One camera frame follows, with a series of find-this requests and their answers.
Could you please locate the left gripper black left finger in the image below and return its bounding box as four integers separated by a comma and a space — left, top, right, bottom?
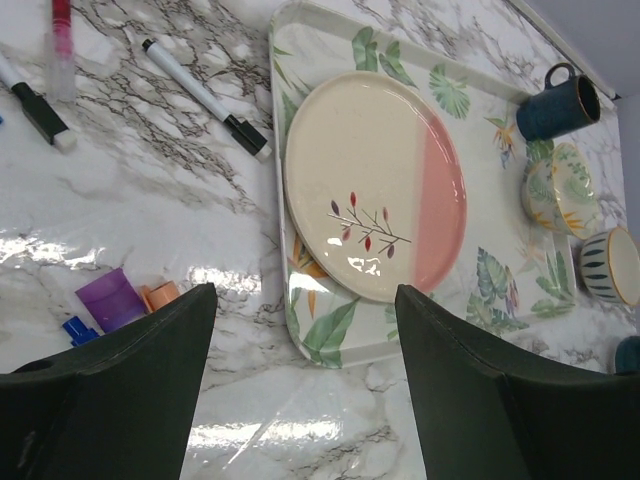
1, 283, 217, 479

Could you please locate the floral orange rimmed bowl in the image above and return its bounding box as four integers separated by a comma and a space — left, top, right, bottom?
521, 142, 602, 240

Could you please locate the cream and pink plate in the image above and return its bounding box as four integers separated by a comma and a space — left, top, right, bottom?
284, 71, 467, 303

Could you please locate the orange highlighter cap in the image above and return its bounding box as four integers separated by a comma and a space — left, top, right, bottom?
139, 281, 180, 313

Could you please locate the white marker black eraser cap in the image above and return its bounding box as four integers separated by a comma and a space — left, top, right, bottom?
1, 55, 77, 153

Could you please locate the dark blue mug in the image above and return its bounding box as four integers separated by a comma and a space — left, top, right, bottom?
516, 63, 601, 141

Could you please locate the light blue highlighter pen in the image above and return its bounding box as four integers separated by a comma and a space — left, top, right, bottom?
614, 336, 640, 375

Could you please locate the pink red pen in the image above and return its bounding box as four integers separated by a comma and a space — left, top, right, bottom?
46, 0, 76, 103

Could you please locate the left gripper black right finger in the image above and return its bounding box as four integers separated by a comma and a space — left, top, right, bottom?
395, 285, 639, 479

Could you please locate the small blue marker cap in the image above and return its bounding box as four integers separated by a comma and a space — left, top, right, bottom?
62, 316, 99, 347

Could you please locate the purple highlighter cap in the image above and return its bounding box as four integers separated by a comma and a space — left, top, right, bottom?
75, 268, 145, 333

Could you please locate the blue striped white bowl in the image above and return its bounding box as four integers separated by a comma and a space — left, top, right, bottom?
579, 226, 639, 307

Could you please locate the white marker black tip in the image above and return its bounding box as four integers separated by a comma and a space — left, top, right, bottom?
142, 39, 272, 161

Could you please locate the floral serving tray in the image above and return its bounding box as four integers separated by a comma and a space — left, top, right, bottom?
269, 1, 576, 369

